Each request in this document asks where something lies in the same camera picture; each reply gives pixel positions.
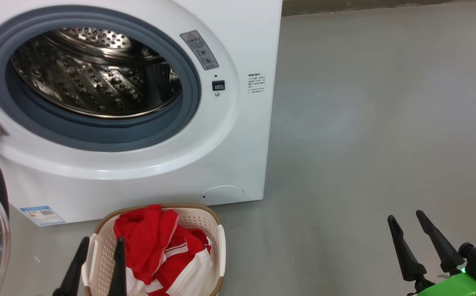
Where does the white front-load washing machine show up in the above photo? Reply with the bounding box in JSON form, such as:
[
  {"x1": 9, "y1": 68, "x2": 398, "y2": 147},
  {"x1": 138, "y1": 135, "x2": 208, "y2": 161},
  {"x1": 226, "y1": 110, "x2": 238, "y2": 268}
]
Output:
[{"x1": 0, "y1": 0, "x2": 283, "y2": 227}]

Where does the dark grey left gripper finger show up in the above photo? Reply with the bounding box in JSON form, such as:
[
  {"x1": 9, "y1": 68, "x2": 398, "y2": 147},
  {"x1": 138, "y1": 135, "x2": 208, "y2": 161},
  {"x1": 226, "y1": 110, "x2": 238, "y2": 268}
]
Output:
[
  {"x1": 107, "y1": 236, "x2": 127, "y2": 296},
  {"x1": 52, "y1": 236, "x2": 90, "y2": 296}
]

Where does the grey rubber door seal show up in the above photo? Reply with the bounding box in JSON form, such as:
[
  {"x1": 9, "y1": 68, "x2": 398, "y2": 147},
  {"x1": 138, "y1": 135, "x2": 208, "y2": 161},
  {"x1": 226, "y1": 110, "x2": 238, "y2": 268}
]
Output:
[{"x1": 0, "y1": 5, "x2": 202, "y2": 153}]

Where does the grey warning sticker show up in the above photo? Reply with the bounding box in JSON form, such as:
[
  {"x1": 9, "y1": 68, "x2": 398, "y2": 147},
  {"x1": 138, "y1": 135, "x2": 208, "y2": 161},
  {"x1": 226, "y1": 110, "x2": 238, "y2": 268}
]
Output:
[{"x1": 179, "y1": 30, "x2": 219, "y2": 71}]

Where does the red and white garment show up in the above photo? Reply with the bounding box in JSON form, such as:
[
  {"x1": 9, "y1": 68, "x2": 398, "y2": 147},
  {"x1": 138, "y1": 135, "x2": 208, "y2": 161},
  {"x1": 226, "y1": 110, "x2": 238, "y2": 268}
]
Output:
[{"x1": 113, "y1": 204, "x2": 214, "y2": 296}]

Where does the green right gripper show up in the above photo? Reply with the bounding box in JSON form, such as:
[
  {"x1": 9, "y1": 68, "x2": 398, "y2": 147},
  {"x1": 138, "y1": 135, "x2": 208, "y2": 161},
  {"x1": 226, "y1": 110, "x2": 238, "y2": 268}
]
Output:
[{"x1": 387, "y1": 210, "x2": 476, "y2": 296}]

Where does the round white filter cover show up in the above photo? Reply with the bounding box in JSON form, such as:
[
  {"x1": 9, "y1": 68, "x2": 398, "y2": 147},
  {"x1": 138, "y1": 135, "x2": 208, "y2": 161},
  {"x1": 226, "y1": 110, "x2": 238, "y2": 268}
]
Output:
[{"x1": 202, "y1": 185, "x2": 245, "y2": 205}]

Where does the stainless steel washing machine drum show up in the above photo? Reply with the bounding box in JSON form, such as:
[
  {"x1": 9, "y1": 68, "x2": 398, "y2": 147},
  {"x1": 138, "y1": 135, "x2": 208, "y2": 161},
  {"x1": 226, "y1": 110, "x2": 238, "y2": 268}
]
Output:
[{"x1": 10, "y1": 27, "x2": 183, "y2": 120}]

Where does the blue energy label sticker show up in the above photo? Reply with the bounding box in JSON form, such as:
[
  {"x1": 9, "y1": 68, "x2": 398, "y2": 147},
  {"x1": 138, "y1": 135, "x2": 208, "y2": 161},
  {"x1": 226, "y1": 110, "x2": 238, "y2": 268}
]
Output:
[{"x1": 19, "y1": 206, "x2": 66, "y2": 227}]

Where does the cream perforated laundry basket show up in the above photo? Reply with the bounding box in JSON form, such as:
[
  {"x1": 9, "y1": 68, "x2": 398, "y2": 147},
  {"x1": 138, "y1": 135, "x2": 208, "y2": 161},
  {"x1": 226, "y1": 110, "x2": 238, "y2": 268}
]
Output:
[{"x1": 81, "y1": 204, "x2": 226, "y2": 296}]

